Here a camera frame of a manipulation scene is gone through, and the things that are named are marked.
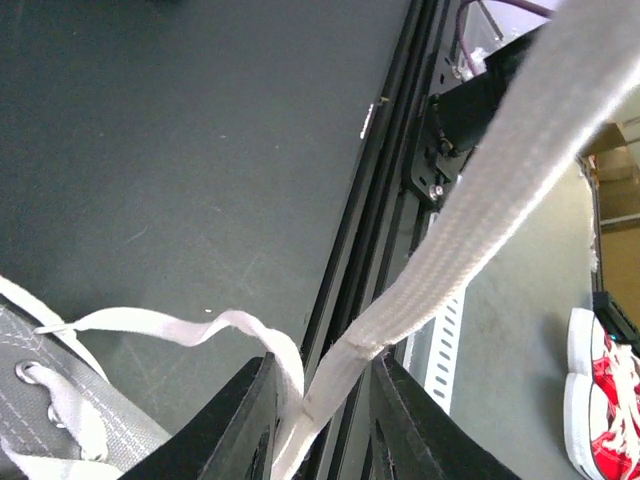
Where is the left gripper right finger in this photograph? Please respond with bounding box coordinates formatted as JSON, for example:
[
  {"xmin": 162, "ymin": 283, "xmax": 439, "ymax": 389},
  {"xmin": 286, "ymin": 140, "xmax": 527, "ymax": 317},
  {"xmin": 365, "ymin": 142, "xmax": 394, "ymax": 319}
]
[{"xmin": 369, "ymin": 354, "xmax": 518, "ymax": 480}]

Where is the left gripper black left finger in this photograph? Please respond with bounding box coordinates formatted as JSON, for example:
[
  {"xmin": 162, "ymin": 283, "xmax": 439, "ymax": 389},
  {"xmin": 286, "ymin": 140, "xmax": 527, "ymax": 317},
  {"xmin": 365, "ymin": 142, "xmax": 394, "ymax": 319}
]
[{"xmin": 122, "ymin": 353, "xmax": 277, "ymax": 480}]

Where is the grey sneaker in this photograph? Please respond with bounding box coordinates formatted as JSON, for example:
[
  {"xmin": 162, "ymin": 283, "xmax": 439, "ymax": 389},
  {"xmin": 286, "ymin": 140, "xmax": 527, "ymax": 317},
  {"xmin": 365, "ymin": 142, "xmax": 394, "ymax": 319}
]
[{"xmin": 0, "ymin": 0, "xmax": 640, "ymax": 480}]

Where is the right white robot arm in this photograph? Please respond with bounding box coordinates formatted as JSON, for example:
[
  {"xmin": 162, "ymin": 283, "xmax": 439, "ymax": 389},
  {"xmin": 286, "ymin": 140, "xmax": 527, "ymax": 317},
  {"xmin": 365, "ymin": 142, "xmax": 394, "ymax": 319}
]
[{"xmin": 425, "ymin": 29, "xmax": 539, "ymax": 157}]

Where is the red sneaker on floor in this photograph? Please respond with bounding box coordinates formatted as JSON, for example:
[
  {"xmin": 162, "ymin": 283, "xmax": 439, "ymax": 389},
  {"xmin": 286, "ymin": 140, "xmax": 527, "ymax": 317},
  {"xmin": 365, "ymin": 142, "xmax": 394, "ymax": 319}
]
[{"xmin": 563, "ymin": 307, "xmax": 639, "ymax": 480}]

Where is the white slotted cable duct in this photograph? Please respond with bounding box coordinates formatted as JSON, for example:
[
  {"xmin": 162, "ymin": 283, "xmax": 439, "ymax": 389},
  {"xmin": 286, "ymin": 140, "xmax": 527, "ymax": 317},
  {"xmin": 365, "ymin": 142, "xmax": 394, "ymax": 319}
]
[{"xmin": 402, "ymin": 289, "xmax": 466, "ymax": 415}]

